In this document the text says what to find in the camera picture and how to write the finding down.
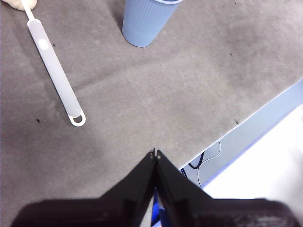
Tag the white base platform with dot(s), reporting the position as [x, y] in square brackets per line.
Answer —
[260, 165]

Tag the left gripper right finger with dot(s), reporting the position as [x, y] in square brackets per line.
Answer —
[201, 212]

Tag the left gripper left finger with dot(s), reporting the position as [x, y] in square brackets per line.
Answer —
[118, 208]

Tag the blue ribbed plastic cup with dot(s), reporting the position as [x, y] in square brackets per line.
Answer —
[144, 23]

